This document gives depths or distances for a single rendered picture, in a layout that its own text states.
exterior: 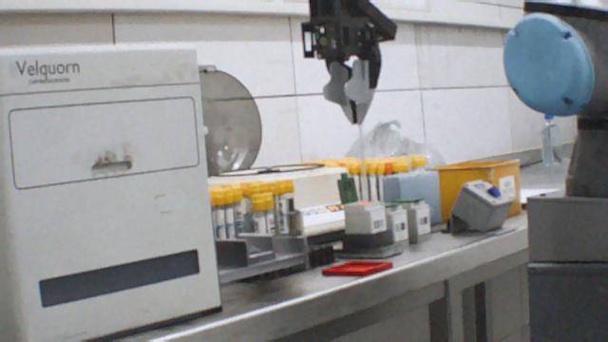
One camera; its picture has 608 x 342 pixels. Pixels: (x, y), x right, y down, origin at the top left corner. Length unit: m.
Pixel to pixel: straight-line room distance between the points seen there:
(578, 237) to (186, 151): 0.50
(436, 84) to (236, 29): 0.79
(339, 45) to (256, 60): 0.77
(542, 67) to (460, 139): 1.69
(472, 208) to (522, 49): 0.49
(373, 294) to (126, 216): 0.39
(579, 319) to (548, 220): 0.14
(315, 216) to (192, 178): 0.59
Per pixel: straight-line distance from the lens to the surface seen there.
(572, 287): 1.23
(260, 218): 1.28
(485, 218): 1.54
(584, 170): 1.23
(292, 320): 1.13
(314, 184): 1.66
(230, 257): 1.17
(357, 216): 1.41
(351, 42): 1.36
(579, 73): 1.09
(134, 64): 1.02
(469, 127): 2.84
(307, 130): 2.22
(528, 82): 1.12
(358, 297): 1.23
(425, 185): 1.64
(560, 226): 1.23
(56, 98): 0.95
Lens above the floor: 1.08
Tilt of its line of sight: 3 degrees down
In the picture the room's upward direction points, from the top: 5 degrees counter-clockwise
